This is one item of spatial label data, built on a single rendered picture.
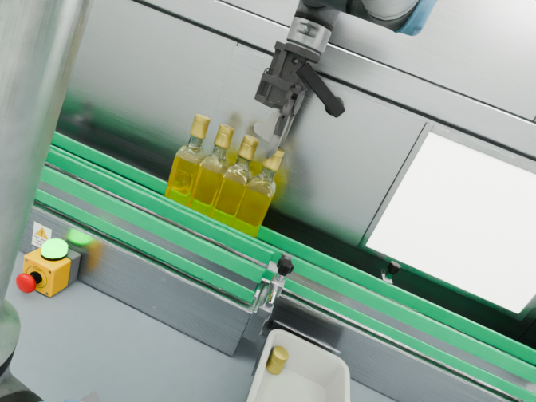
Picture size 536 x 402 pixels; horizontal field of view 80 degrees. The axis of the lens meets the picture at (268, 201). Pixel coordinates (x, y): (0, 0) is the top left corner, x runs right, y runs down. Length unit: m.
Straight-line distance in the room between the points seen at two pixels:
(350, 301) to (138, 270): 0.45
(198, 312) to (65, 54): 0.57
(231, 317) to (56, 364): 0.30
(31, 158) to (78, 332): 0.54
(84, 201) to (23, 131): 0.55
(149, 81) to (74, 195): 0.37
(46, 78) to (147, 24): 0.77
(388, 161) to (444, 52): 0.25
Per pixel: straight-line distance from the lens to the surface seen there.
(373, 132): 0.78
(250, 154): 0.67
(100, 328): 0.74
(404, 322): 0.77
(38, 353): 0.70
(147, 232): 0.69
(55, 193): 0.80
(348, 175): 0.79
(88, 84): 1.07
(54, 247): 0.75
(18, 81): 0.20
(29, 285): 0.75
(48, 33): 0.20
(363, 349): 0.79
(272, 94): 0.64
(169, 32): 0.93
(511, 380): 0.91
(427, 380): 0.85
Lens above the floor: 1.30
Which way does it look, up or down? 21 degrees down
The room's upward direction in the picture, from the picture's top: 22 degrees clockwise
